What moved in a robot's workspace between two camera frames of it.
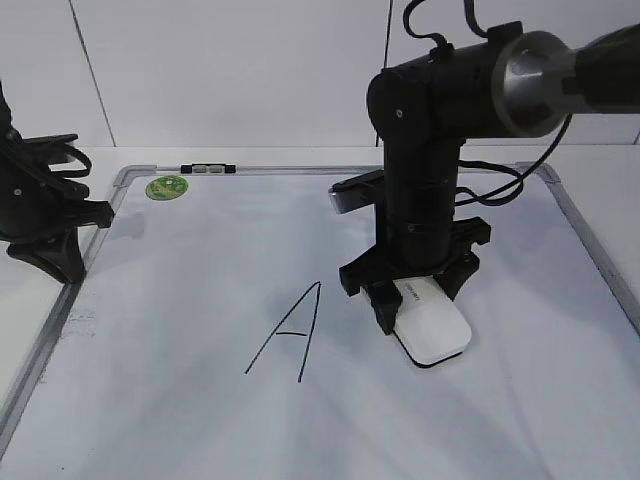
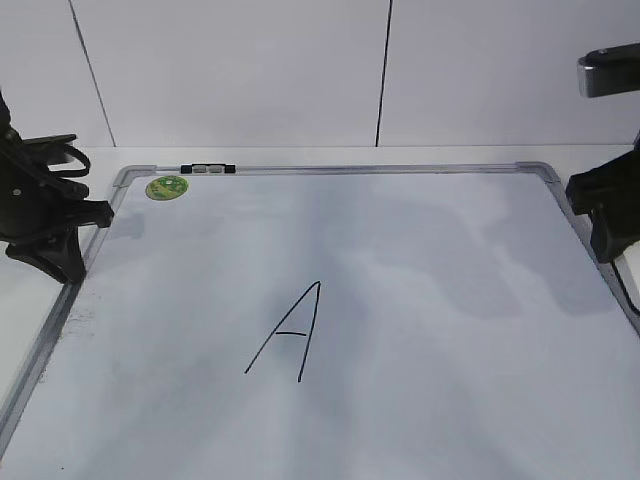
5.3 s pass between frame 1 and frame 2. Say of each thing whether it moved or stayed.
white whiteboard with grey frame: stayed
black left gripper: stayed
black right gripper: moved
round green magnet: stayed
